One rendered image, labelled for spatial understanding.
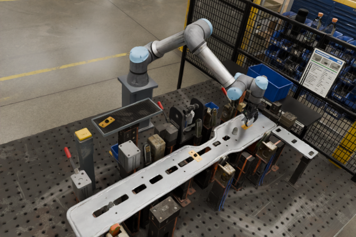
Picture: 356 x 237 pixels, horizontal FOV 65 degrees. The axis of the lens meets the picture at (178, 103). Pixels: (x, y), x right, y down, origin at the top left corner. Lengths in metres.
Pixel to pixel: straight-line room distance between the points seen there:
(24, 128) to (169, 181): 2.16
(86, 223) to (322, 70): 1.70
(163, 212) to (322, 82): 1.40
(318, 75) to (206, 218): 1.21
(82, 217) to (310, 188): 1.47
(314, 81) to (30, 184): 1.95
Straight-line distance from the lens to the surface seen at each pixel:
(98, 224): 1.35
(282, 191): 2.03
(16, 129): 3.34
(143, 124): 2.09
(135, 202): 1.40
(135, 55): 1.79
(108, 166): 1.91
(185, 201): 1.78
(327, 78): 2.14
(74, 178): 1.42
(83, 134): 1.46
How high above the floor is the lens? 2.18
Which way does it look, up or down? 38 degrees down
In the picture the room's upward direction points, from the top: 9 degrees clockwise
